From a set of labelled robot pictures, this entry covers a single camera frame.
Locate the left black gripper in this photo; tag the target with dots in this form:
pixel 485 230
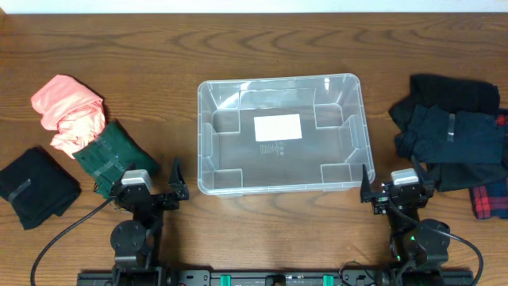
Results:
pixel 157 199

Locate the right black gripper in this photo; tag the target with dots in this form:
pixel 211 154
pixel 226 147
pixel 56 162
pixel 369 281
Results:
pixel 380 197

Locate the navy garment with tape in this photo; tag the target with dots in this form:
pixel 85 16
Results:
pixel 435 136

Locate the dark green garment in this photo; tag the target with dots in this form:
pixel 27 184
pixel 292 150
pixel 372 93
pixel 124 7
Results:
pixel 109 155

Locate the red plaid flannel shirt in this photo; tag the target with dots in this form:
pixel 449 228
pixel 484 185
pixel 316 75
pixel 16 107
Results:
pixel 489 193

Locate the large black garment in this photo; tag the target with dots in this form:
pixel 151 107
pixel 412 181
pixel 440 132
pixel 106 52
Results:
pixel 451 95

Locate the pink shirt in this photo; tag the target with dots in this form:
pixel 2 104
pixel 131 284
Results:
pixel 72 110

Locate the black garment with tape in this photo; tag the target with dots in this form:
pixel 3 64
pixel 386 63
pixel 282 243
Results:
pixel 37 187

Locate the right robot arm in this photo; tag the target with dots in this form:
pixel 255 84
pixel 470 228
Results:
pixel 420 246

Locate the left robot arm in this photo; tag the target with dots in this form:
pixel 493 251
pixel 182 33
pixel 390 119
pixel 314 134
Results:
pixel 136 242

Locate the clear plastic storage container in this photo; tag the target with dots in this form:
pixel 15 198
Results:
pixel 329 156

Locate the white label in container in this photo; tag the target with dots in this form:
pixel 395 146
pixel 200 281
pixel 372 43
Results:
pixel 278 127

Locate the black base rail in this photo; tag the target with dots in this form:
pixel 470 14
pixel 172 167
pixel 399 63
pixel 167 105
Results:
pixel 207 278

